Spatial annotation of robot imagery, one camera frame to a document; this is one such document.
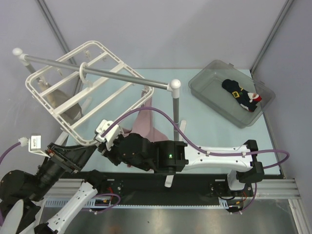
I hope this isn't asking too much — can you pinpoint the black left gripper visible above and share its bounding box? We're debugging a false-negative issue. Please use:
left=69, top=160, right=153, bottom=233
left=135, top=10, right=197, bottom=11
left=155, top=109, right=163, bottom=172
left=29, top=140, right=98, bottom=199

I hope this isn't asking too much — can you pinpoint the white plastic clip hanger frame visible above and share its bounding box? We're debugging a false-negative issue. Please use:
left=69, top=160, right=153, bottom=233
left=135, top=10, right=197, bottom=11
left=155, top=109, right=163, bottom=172
left=13, top=40, right=154, bottom=146

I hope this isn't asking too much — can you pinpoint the navy Santa sock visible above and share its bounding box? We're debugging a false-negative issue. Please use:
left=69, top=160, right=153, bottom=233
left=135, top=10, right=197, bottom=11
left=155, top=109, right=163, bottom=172
left=240, top=90, right=262, bottom=112

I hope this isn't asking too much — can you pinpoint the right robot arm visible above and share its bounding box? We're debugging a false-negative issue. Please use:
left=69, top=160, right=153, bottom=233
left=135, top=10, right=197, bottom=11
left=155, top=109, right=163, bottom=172
left=95, top=133, right=264, bottom=195

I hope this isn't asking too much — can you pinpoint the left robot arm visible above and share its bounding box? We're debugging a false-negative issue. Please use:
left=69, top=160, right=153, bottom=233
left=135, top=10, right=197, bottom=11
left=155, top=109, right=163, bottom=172
left=0, top=143, right=107, bottom=234

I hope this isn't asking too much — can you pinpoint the pink cloth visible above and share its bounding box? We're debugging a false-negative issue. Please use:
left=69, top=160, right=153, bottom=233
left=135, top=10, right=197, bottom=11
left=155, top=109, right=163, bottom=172
left=120, top=97, right=169, bottom=169

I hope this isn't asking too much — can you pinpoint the beige cloth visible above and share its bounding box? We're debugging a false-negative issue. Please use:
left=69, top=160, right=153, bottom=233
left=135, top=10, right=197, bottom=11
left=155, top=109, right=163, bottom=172
left=38, top=80, right=82, bottom=124

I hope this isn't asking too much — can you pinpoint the metal drying rack stand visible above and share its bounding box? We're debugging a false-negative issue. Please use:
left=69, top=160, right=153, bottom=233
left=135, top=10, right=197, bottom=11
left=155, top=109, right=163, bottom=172
left=12, top=41, right=181, bottom=146

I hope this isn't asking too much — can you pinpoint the grey translucent plastic bin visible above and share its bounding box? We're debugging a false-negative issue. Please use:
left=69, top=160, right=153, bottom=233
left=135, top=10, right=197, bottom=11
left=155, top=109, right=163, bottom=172
left=188, top=60, right=275, bottom=128

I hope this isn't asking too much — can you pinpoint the navy belt-buckle sock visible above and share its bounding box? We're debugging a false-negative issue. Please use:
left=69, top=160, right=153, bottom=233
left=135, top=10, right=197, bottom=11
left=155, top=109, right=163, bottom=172
left=222, top=79, right=247, bottom=98

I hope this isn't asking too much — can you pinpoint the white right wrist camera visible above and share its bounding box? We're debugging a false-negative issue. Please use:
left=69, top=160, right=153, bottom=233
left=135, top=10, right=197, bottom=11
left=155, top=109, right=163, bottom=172
left=94, top=119, right=124, bottom=151

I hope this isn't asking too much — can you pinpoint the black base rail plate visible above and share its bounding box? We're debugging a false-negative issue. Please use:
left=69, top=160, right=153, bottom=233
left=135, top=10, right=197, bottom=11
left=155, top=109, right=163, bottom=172
left=99, top=173, right=254, bottom=206

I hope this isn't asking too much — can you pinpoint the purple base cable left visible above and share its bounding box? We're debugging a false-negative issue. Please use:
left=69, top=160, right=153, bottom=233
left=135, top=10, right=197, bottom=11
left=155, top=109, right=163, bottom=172
left=82, top=193, right=122, bottom=213

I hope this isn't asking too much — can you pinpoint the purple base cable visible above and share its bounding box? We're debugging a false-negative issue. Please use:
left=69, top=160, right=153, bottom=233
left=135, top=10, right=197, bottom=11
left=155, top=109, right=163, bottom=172
left=229, top=182, right=259, bottom=214
left=82, top=193, right=122, bottom=213

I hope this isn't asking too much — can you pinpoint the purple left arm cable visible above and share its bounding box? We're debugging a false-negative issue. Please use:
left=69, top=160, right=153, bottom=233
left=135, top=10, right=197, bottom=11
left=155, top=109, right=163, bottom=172
left=0, top=142, right=22, bottom=227

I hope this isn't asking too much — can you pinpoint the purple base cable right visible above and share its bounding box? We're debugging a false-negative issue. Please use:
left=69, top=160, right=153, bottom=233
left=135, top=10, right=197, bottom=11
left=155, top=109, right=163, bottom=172
left=229, top=182, right=259, bottom=214

